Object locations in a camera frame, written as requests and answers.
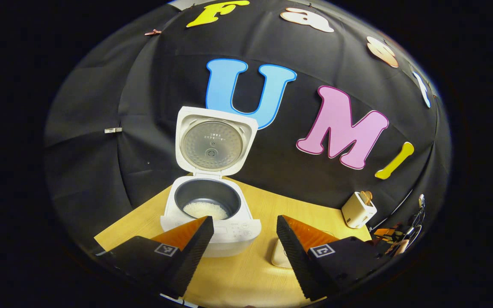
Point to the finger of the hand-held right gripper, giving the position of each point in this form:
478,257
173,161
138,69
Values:
384,233

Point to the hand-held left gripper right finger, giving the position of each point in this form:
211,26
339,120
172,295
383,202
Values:
295,256

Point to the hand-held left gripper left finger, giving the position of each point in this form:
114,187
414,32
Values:
193,256

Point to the white rice cooker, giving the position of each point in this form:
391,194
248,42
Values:
229,231

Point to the clear plastic container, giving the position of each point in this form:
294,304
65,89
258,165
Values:
280,252

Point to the white toaster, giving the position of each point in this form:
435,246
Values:
355,211

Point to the toast slice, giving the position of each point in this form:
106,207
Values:
366,196

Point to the silver metal clip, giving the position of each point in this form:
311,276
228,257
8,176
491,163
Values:
113,130

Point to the black backdrop cloth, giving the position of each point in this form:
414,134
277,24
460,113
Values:
144,85

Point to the red metal clip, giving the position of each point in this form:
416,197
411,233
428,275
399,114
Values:
153,32

